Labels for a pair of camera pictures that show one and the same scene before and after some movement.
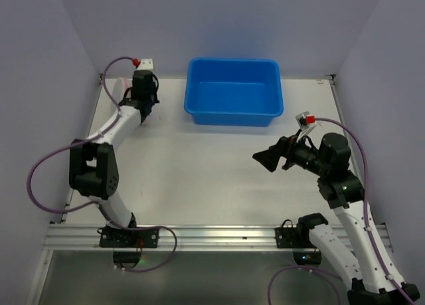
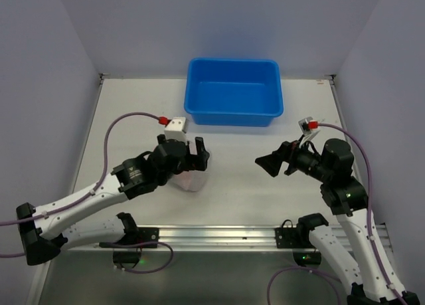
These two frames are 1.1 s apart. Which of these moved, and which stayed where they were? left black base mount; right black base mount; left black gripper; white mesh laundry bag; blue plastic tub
Moved: white mesh laundry bag; left black gripper
Stayed: blue plastic tub; left black base mount; right black base mount
